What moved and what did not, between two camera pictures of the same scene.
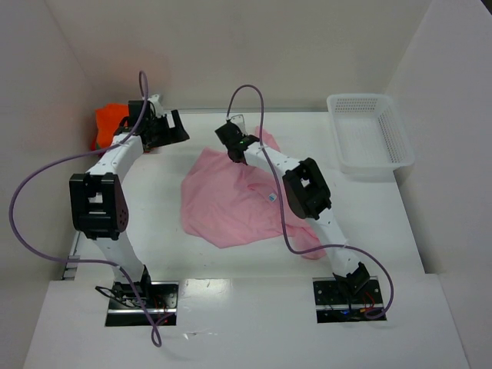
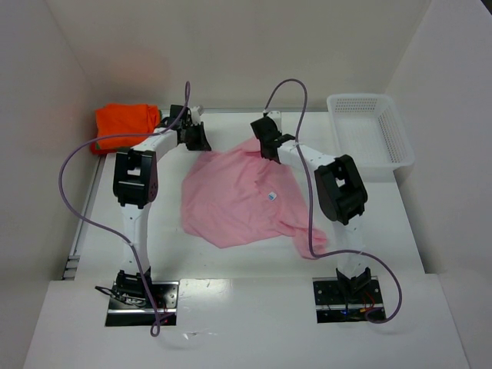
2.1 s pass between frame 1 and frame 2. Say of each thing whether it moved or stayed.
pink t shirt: stayed
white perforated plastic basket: stayed
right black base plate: stayed
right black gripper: moved
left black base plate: stayed
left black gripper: moved
